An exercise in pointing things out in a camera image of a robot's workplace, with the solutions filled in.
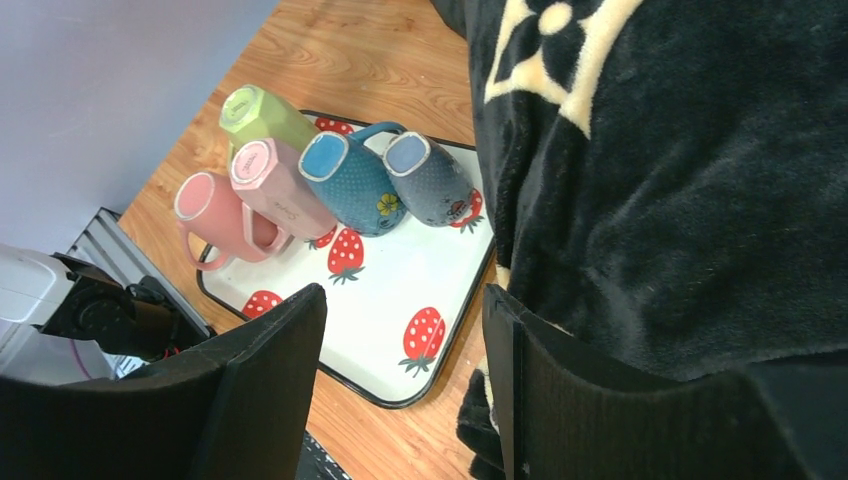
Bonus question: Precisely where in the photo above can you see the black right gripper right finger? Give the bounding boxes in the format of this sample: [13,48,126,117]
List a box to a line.
[483,284,847,479]

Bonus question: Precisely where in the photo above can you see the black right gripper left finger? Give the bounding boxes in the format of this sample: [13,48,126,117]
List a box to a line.
[1,283,327,479]

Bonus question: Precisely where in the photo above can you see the white strawberry tray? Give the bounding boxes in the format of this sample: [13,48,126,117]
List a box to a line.
[195,110,497,410]

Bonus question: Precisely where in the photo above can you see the green octagonal mug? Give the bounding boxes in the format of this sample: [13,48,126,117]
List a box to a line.
[218,84,319,167]

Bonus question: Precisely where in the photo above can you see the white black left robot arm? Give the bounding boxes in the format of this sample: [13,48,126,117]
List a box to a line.
[1,245,215,385]

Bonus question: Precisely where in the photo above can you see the pink round mug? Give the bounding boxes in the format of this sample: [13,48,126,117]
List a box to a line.
[173,171,291,271]

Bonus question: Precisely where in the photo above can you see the pink octagonal mug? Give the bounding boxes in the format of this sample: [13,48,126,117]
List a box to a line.
[229,138,337,240]

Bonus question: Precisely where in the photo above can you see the grey blue dotted mug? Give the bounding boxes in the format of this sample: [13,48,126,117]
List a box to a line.
[382,131,473,227]

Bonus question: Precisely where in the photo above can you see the black floral plush blanket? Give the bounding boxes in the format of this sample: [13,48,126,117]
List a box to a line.
[430,0,848,480]

